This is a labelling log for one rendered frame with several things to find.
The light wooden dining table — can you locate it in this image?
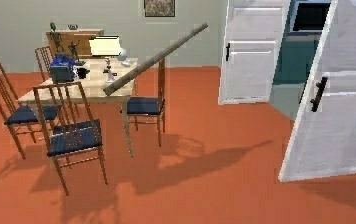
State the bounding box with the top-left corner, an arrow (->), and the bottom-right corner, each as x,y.
17,57 -> 140,159

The dark grey blue mailbox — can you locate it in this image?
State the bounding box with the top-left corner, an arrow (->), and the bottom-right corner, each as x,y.
49,52 -> 78,85

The dark bronze figure statue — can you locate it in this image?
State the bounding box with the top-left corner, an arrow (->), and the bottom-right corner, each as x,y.
49,21 -> 65,54
67,40 -> 86,67

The wooden chair blue seat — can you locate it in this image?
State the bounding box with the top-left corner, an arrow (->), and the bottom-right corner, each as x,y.
34,45 -> 56,83
120,57 -> 167,148
32,80 -> 109,197
0,60 -> 62,160

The white panelled room door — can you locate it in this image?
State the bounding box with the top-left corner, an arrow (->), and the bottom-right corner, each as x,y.
278,0 -> 356,183
218,0 -> 292,106

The pale grey round vase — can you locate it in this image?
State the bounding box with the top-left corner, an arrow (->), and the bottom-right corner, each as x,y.
117,47 -> 133,68

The wooden sideboard cabinet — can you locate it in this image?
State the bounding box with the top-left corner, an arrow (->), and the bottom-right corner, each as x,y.
45,28 -> 105,60

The white pink spray bottle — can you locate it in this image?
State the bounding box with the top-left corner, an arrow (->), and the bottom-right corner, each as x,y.
103,57 -> 117,84

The framed dark wall picture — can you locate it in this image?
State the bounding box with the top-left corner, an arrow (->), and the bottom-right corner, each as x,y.
143,0 -> 177,18

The long grey-brown baseball bat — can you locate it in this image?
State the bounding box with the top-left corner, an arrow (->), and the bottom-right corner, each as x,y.
102,22 -> 209,97

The small black cup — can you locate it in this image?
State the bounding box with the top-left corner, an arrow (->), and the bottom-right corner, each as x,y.
76,67 -> 91,80

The cream open laptop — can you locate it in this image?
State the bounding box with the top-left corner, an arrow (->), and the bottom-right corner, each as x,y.
88,35 -> 123,58

